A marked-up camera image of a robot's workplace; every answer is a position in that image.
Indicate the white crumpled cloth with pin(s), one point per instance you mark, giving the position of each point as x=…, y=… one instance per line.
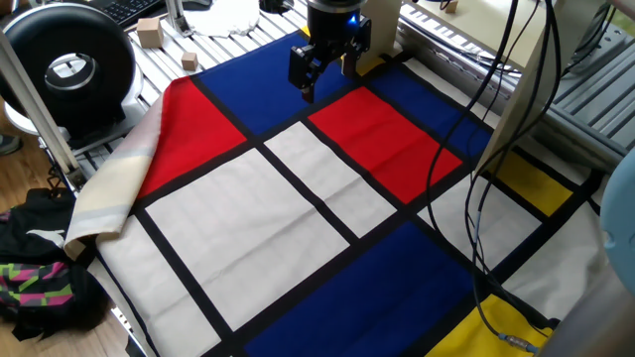
x=223, y=17

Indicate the black round object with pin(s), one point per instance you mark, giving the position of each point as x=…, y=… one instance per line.
x=275, y=5

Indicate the black pink green backpack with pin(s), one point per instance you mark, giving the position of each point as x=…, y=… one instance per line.
x=39, y=292

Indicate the Mondrian colour block tablecloth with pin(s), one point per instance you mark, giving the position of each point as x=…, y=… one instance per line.
x=248, y=233

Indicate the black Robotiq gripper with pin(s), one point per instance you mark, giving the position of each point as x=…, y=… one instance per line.
x=330, y=22

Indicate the grey shoe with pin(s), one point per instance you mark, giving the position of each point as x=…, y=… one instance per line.
x=9, y=145

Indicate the short aluminium bracket post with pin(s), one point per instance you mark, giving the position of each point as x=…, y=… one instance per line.
x=177, y=20

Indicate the grey ribbed metal platform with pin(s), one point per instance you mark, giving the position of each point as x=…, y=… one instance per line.
x=595, y=104

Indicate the aluminium frame bar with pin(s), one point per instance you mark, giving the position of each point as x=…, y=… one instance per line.
x=35, y=109

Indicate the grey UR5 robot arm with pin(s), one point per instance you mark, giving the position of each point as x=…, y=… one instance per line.
x=620, y=223

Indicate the large wooden cube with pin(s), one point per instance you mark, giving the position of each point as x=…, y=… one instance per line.
x=150, y=33

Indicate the black computer keyboard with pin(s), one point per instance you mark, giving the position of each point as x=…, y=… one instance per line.
x=126, y=10

